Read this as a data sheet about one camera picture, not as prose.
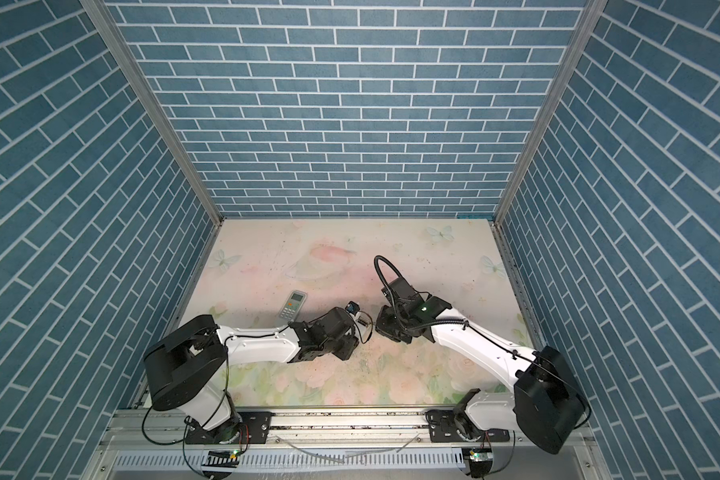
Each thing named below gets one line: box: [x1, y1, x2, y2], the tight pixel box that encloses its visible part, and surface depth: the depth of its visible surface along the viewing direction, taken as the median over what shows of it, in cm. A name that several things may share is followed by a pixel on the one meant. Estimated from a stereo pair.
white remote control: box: [278, 290, 308, 322], surface depth 96 cm
